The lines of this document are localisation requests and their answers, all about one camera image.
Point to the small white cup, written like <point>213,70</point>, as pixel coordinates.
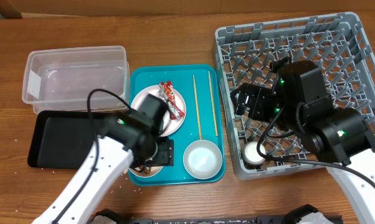
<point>251,155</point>

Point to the clear plastic bin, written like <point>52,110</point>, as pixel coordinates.
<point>61,79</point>

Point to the black plastic tray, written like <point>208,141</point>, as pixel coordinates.
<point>61,140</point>

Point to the brown food scrap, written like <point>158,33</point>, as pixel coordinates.
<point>144,169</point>

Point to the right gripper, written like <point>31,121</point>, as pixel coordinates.
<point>242,101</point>

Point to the grey dishwasher rack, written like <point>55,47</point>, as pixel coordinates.
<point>337,43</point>

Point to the red foil snack wrapper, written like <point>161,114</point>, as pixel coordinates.
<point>166,93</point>

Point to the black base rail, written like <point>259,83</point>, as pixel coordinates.
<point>303,214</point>

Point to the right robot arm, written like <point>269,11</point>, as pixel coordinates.
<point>340,138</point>

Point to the right wooden chopstick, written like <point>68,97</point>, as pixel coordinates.
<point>213,105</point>

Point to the wooden chopstick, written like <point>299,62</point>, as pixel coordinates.
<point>213,105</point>
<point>197,108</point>

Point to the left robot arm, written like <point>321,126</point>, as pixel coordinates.
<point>130,140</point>

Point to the teal serving tray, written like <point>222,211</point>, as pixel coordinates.
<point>181,78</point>

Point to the grey bowl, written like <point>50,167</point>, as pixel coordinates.
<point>202,159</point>

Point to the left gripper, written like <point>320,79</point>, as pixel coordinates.
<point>164,151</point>

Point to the left wooden chopstick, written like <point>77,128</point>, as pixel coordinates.
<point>197,108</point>

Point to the large white plate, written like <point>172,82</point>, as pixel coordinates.
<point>169,125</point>

